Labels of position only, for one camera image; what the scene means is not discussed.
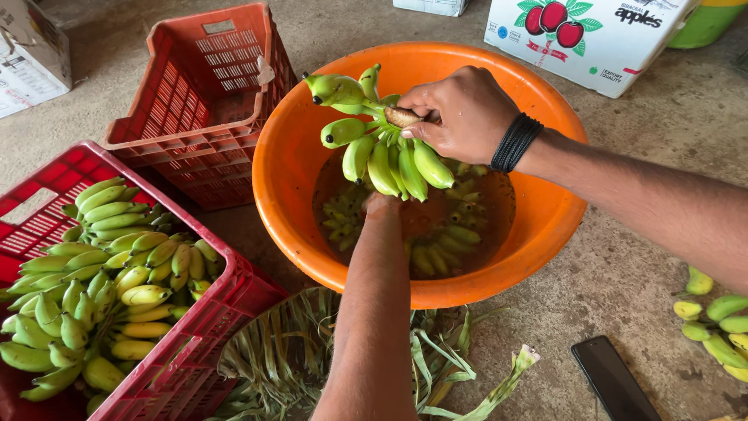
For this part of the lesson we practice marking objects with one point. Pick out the person's left hand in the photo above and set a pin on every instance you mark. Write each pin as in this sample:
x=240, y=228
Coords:
x=381, y=204

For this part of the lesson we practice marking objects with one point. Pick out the person's right hand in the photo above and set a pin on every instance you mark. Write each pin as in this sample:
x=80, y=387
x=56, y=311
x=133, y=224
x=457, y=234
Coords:
x=467, y=117

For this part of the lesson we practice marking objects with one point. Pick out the green banana bunch brown stem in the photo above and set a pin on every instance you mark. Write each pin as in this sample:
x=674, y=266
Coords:
x=380, y=169

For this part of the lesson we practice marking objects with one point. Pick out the cluster of wet green bananas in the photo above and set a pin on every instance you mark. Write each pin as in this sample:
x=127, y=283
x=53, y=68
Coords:
x=459, y=235

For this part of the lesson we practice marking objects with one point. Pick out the orange plastic basin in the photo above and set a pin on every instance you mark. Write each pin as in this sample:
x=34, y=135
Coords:
x=292, y=175

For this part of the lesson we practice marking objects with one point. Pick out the small white carton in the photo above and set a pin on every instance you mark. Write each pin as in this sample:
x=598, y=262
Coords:
x=432, y=6

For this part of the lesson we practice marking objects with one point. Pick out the white carton with apple print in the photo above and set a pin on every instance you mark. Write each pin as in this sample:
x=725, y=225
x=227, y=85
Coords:
x=584, y=58

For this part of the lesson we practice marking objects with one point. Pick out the torn paper scrap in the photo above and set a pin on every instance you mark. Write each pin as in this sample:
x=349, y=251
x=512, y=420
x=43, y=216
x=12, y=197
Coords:
x=265, y=71

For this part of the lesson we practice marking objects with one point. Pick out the pile of dried banana leaves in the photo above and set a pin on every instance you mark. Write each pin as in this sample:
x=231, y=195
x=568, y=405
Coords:
x=280, y=351

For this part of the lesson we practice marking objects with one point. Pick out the bright red plastic crate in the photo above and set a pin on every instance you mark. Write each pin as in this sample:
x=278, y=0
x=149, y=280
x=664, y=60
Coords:
x=234, y=327

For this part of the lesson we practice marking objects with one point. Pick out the faded red plastic crate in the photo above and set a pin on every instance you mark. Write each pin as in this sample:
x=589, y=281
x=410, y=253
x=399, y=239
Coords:
x=175, y=146

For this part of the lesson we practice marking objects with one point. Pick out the green and yellow bucket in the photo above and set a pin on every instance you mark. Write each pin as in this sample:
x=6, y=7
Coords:
x=704, y=26

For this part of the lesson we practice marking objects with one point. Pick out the black smartphone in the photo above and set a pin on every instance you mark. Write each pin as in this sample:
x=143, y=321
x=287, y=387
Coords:
x=613, y=380

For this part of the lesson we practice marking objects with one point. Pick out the heap of green-yellow bananas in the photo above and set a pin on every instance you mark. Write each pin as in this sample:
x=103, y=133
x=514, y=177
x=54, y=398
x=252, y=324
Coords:
x=87, y=304

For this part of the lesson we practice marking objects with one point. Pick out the loose yellow-green banana bunches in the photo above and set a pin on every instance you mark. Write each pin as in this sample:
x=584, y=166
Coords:
x=724, y=327

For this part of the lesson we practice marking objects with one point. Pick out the white cardboard box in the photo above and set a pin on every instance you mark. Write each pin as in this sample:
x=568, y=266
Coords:
x=29, y=58

